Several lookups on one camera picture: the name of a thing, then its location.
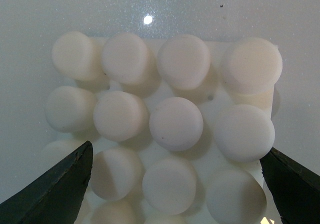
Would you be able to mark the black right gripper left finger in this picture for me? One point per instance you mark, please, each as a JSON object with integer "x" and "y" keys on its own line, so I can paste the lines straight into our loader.
{"x": 56, "y": 196}

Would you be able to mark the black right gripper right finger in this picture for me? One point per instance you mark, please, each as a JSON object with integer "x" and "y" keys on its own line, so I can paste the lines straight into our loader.
{"x": 294, "y": 188}

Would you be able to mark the white studded base plate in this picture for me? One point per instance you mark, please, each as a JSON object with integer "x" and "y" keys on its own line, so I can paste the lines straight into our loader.
{"x": 178, "y": 126}

